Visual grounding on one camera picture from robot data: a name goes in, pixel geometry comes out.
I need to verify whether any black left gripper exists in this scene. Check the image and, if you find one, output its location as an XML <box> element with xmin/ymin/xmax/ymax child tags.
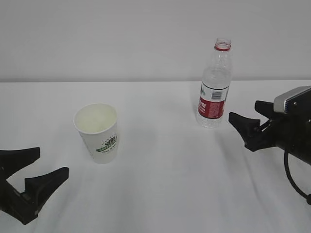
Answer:
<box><xmin>0</xmin><ymin>147</ymin><xmax>69</xmax><ymax>225</ymax></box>

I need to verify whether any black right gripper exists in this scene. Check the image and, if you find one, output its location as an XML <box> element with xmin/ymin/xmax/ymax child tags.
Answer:
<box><xmin>228</xmin><ymin>100</ymin><xmax>311</xmax><ymax>165</ymax></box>

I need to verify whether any clear water bottle red label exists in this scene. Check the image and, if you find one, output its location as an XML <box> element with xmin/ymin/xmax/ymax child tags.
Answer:
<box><xmin>196</xmin><ymin>38</ymin><xmax>232</xmax><ymax>129</ymax></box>

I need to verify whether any white paper cup green logo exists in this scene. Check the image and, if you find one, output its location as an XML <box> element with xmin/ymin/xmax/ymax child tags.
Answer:
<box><xmin>73</xmin><ymin>103</ymin><xmax>119</xmax><ymax>164</ymax></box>

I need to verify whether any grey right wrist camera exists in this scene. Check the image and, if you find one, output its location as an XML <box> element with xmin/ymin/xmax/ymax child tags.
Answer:
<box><xmin>273</xmin><ymin>86</ymin><xmax>311</xmax><ymax>115</ymax></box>

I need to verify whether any black right camera cable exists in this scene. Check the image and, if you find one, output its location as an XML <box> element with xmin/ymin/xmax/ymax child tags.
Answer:
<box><xmin>284</xmin><ymin>149</ymin><xmax>311</xmax><ymax>206</ymax></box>

